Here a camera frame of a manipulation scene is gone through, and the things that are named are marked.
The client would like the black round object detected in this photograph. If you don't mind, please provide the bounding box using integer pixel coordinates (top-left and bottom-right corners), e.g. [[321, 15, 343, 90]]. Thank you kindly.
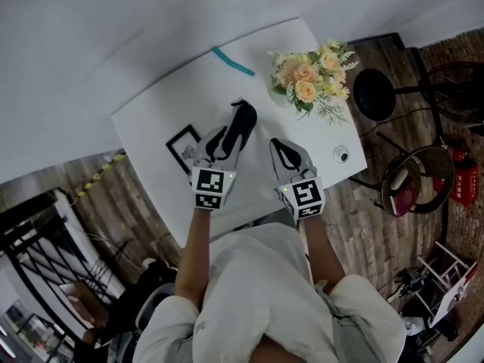
[[221, 98, 259, 157]]

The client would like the black stair railing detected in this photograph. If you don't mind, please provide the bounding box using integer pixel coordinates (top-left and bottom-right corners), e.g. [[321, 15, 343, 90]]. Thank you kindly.
[[0, 187, 126, 348]]

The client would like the black backpack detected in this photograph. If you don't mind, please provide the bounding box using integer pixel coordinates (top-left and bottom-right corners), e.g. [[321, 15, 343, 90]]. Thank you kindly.
[[142, 258, 179, 291]]

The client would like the brown wicker chair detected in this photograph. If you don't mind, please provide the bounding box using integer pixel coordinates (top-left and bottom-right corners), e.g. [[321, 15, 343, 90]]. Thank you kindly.
[[349, 131, 456, 216]]

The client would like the light blue cloth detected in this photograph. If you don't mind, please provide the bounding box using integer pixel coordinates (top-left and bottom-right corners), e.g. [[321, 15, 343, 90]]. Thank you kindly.
[[402, 315, 429, 337]]

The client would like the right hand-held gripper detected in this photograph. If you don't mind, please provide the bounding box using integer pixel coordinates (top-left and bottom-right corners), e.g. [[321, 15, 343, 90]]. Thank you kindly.
[[268, 138, 327, 221]]

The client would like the small white cushion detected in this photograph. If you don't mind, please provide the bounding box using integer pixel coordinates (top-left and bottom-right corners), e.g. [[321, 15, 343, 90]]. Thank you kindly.
[[391, 166, 409, 191]]

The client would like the white chair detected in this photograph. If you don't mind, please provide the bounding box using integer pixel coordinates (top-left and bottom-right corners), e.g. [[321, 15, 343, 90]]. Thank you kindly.
[[113, 281, 177, 363]]

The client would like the yellow black hazard tape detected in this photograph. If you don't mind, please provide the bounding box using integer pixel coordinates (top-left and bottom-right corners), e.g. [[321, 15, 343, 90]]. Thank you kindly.
[[73, 153, 128, 200]]

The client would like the red fire extinguisher box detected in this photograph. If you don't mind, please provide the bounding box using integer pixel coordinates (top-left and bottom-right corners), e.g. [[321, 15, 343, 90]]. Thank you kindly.
[[434, 163, 481, 206]]

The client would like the dark red book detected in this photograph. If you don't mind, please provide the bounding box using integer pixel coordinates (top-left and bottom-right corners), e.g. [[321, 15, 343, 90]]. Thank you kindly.
[[391, 185, 417, 216]]

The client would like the white vase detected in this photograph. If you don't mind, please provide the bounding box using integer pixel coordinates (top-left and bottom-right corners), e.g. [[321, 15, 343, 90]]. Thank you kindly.
[[268, 83, 294, 107]]

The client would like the person's right forearm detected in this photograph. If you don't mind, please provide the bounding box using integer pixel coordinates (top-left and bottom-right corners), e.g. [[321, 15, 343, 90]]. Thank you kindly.
[[299, 213, 346, 295]]

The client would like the yellow flower bouquet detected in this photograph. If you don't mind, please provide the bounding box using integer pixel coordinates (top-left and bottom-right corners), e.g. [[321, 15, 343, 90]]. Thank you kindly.
[[267, 39, 360, 126]]

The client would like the white table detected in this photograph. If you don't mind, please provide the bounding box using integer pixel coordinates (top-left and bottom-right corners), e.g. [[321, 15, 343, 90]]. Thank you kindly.
[[110, 16, 368, 247]]

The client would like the black blue gear bundle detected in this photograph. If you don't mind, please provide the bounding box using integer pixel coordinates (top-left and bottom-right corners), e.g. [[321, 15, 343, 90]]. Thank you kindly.
[[387, 268, 430, 305]]

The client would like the red fire extinguisher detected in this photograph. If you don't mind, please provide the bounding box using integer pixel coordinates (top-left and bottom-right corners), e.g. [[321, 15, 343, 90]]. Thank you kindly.
[[433, 136, 470, 163]]

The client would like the white rack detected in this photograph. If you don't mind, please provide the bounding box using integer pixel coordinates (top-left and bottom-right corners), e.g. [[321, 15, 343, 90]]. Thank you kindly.
[[417, 240, 479, 330]]

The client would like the person's left forearm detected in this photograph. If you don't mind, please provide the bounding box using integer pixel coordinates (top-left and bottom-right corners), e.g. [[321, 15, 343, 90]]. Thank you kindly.
[[175, 206, 213, 310]]

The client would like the teal strip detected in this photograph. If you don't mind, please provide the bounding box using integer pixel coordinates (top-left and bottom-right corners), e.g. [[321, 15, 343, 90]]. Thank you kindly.
[[211, 46, 256, 78]]

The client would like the black picture frame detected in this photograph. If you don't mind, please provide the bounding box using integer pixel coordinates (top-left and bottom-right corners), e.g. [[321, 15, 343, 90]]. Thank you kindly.
[[165, 124, 203, 175]]

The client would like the round table cable grommet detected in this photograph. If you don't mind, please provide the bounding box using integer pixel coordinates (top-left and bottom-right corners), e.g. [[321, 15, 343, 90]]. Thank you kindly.
[[332, 144, 351, 165]]

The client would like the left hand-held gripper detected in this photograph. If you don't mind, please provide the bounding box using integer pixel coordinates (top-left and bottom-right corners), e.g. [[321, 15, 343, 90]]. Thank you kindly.
[[188, 126, 254, 211]]

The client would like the black standing fan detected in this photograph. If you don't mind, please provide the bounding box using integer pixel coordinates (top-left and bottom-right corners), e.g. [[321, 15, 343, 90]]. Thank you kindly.
[[353, 61, 484, 129]]

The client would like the person's white shirt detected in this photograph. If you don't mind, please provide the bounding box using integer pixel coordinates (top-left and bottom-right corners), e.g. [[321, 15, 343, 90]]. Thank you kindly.
[[132, 223, 408, 363]]

